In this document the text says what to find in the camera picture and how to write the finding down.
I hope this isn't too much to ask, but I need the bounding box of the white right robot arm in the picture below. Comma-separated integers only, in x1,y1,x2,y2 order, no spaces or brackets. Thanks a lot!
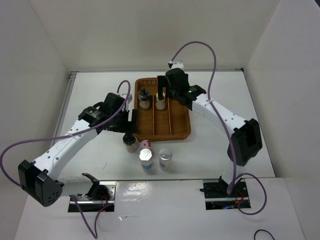
157,67,263,197

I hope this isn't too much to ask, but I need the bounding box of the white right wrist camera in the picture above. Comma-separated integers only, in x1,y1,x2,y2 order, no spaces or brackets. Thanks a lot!
168,60,184,70

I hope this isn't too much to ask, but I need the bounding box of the yellow-capped spice jar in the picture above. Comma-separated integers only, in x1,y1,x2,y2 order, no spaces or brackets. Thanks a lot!
155,92,167,111

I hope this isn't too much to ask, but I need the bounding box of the pink-capped spice jar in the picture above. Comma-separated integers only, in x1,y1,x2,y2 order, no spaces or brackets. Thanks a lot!
140,140,152,150

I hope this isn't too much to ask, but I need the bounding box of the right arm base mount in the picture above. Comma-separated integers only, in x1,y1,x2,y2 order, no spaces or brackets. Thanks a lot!
199,179,251,211

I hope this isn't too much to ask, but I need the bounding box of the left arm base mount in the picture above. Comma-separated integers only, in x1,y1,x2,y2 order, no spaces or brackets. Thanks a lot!
68,181,117,213

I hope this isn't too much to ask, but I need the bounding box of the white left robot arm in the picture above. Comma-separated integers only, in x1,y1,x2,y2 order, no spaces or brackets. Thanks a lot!
18,92,137,207

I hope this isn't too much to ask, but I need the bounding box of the silver-capped blue-label jar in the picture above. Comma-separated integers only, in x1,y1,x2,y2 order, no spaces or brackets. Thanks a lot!
159,148,173,170
139,148,154,171

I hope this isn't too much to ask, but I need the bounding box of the black-capped spice jar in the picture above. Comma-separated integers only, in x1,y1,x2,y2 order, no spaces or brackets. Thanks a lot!
138,88,151,110
122,133,139,153

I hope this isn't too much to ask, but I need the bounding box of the brown wicker basket tray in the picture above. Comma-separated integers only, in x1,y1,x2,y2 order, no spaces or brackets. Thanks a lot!
133,77,191,142

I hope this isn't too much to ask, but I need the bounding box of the black cable loop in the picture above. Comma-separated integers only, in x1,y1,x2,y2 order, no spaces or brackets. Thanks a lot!
254,229,276,240

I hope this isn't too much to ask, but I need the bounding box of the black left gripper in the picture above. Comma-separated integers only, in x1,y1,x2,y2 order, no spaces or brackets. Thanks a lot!
107,107,138,134

